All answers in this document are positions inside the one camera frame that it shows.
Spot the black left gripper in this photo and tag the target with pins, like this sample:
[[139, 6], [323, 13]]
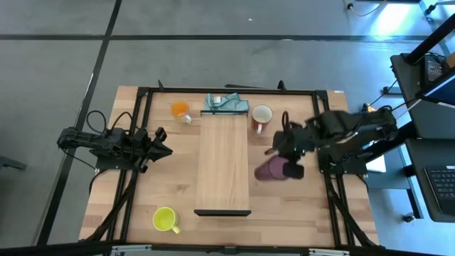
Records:
[[144, 149]]

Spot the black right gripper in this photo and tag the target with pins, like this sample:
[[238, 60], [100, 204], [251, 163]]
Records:
[[291, 140]]

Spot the purple plastic cup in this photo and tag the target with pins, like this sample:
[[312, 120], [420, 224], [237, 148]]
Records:
[[268, 170]]

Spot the white mug red interior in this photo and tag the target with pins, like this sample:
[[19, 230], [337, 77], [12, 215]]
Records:
[[262, 114]]

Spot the yellow-green mug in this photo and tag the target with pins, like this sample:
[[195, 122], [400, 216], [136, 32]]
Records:
[[164, 218]]

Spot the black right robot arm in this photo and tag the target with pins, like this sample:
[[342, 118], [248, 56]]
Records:
[[355, 129]]

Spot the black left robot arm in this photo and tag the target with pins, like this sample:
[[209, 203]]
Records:
[[92, 142]]

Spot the wooden shelf black brackets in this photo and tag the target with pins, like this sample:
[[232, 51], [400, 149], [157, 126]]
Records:
[[222, 160]]

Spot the teal cloth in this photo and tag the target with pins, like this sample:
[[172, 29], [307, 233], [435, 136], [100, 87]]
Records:
[[227, 103]]

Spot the white paper sheet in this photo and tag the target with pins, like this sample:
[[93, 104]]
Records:
[[377, 164]]

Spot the black desk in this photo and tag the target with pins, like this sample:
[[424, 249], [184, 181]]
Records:
[[430, 121], [419, 177]]

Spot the black caster wheel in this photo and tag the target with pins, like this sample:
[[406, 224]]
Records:
[[409, 217]]

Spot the grey chair leg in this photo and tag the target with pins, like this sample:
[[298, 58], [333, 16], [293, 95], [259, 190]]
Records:
[[12, 163]]

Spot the black keyboard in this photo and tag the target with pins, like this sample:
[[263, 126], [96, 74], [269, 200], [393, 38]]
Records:
[[442, 188]]

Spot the black power adapter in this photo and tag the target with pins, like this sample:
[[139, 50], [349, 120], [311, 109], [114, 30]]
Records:
[[433, 69]]

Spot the black diagonal pole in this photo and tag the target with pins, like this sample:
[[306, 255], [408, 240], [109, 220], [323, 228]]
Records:
[[432, 39]]

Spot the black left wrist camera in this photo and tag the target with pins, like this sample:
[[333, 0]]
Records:
[[160, 134]]

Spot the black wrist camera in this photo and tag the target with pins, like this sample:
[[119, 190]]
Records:
[[160, 134], [293, 170]]

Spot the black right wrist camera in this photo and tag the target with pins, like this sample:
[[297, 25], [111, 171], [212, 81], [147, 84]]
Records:
[[293, 170]]

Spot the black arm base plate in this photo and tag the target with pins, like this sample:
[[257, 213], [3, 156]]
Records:
[[350, 169], [113, 164]]

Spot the black aluminium table frame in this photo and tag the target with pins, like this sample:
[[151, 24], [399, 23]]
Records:
[[177, 90]]

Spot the silver metal bracket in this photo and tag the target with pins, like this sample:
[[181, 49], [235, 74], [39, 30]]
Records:
[[131, 249], [328, 252]]

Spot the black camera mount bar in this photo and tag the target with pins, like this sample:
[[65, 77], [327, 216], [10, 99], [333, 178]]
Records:
[[53, 249]]

